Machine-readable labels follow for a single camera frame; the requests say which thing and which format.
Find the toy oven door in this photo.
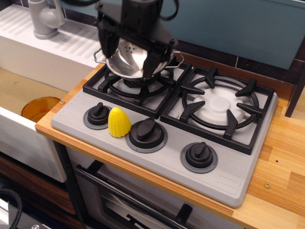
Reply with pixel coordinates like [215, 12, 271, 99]
[74, 161, 240, 229]

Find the silver metal colander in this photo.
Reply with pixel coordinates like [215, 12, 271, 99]
[93, 38, 184, 81]

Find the black right burner grate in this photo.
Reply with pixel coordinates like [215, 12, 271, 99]
[161, 66, 278, 155]

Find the black middle stove knob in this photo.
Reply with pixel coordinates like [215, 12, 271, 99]
[125, 118, 168, 154]

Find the black stove knob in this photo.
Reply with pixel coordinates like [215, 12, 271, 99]
[125, 118, 168, 154]
[83, 102, 111, 130]
[180, 142, 218, 174]

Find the black left burner grate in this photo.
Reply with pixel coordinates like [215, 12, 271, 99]
[83, 63, 192, 119]

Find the yellow plastic corn cob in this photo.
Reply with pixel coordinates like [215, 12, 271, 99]
[108, 107, 132, 137]

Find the black left stove knob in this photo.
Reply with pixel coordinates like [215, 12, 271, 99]
[83, 102, 111, 130]

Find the white toy sink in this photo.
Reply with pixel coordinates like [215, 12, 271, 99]
[0, 4, 103, 183]

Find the black right stove knob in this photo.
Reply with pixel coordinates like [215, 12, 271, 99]
[180, 142, 218, 174]

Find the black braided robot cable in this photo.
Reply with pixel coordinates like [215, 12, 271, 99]
[59, 0, 180, 21]

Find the grey toy faucet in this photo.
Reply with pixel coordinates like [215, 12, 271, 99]
[28, 0, 65, 40]

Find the black braided cable lower left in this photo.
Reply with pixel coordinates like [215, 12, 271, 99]
[0, 187, 23, 229]

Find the black burner grate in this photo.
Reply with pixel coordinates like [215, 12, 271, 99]
[83, 63, 192, 119]
[161, 66, 278, 155]

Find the grey toy stove top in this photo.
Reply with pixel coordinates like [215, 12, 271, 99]
[51, 89, 267, 208]

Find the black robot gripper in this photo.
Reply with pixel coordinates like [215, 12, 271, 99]
[96, 0, 179, 79]

